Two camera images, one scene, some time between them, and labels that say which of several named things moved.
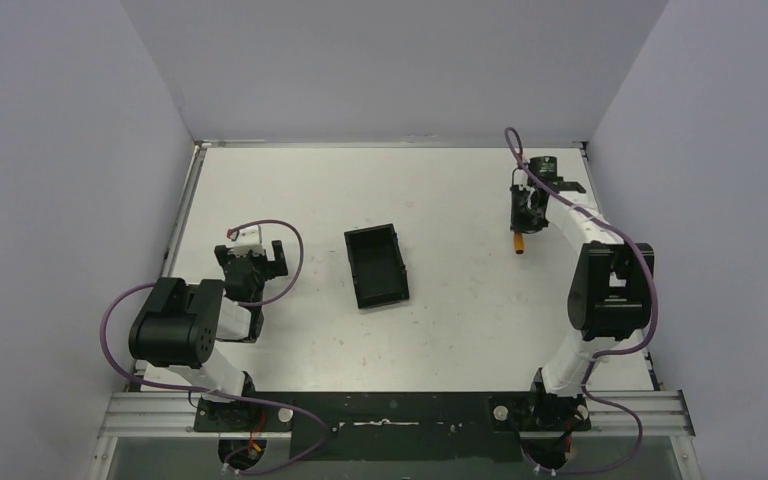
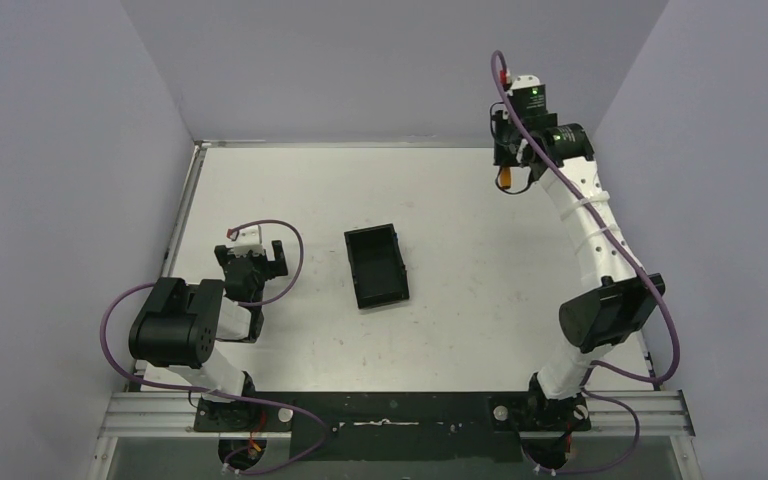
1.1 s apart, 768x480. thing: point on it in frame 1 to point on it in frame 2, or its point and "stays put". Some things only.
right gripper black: [519, 223] to [501, 158]
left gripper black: [251, 266] stays put
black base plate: [394, 426] stays put
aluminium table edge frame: [198, 147] stays put
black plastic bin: [377, 265] stays put
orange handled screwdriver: [519, 242] to [505, 177]
